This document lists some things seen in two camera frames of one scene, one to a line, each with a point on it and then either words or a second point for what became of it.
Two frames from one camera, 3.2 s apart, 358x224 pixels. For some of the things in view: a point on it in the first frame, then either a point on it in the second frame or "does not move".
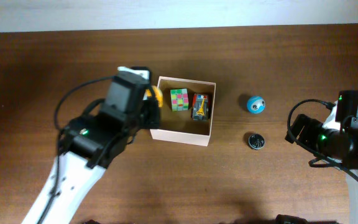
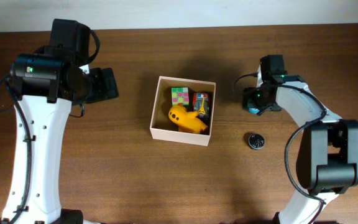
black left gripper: [151, 115] to [106, 83]
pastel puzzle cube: [179, 99] does not move
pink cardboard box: [178, 126] does not move
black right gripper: [299, 128] to [253, 101]
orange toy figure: [158, 94] to [187, 121]
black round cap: [256, 141] does not move
